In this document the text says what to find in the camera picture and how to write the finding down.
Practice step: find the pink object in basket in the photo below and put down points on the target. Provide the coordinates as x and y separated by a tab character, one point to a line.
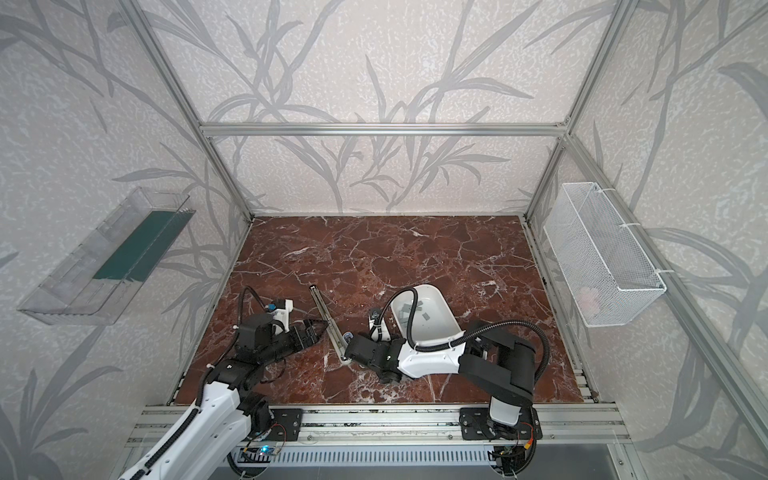
588	299

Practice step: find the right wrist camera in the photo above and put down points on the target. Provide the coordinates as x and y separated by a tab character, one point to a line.
377	326

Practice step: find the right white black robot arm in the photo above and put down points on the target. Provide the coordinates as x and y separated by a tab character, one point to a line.
523	329

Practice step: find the green circuit board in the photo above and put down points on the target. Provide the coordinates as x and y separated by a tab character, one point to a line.
260	454

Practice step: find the beige black long stapler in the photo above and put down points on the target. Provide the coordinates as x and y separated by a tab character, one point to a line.
338	342

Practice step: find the white wire mesh basket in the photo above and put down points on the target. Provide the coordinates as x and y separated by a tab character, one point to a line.
595	247

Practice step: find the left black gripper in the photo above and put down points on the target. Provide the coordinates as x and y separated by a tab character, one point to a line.
303	334

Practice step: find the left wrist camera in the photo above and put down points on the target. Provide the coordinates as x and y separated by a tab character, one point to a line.
280	310

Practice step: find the white oval tray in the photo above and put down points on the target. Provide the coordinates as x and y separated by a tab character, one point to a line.
433	320

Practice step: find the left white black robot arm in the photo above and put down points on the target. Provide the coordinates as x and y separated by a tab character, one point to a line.
227	409

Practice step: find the clear plastic wall bin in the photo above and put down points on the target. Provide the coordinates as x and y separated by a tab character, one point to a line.
96	282

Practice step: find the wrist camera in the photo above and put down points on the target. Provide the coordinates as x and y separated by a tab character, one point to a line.
377	326
280	310

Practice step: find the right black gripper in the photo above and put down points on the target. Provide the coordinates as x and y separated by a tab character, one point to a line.
363	349

